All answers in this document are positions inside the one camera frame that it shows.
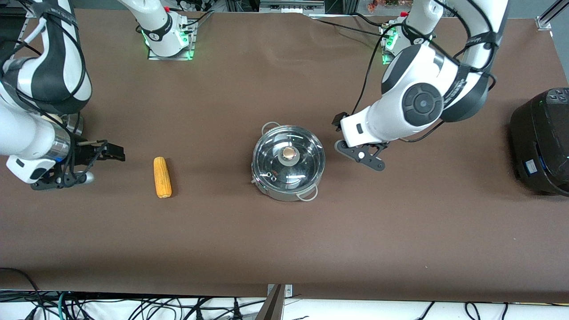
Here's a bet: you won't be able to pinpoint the black rice cooker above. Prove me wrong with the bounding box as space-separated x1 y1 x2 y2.
510 88 569 197

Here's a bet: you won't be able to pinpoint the grey metal box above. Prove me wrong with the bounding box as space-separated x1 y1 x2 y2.
259 0 327 16

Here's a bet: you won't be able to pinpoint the yellow corn cob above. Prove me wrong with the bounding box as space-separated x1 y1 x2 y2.
153 156 172 199

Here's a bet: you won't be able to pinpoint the stainless steel pot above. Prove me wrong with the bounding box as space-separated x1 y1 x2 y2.
251 121 325 203

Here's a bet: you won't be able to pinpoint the black base cable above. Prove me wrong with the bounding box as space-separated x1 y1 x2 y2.
351 12 386 28
180 11 214 34
317 19 391 40

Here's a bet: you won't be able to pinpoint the colourful flowers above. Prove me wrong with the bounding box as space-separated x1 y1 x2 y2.
367 0 412 12

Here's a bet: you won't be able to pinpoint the brown table cover sheet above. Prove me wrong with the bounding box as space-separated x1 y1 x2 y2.
0 8 569 303

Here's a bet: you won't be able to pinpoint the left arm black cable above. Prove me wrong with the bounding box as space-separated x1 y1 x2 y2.
333 0 498 143

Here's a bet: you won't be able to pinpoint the grey metal bar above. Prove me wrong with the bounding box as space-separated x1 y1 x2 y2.
256 284 285 320

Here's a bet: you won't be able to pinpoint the aluminium frame profile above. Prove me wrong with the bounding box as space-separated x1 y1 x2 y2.
536 0 569 31

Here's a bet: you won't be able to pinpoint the glass pot lid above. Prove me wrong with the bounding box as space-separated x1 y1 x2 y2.
252 126 325 189

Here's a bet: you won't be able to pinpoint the steel steamer pot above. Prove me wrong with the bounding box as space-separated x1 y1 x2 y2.
62 113 84 136

